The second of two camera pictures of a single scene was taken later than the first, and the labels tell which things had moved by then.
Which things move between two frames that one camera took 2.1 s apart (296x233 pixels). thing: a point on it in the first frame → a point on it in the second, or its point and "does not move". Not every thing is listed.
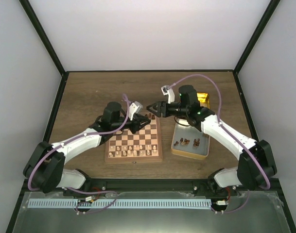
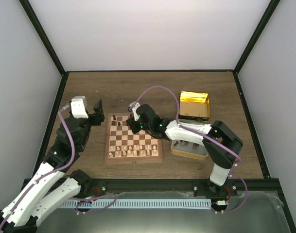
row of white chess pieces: [134, 151] does not move
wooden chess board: [145, 146] does not move
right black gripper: [162, 104] → [131, 122]
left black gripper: [138, 119] → [99, 117]
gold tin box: [188, 141] does not move
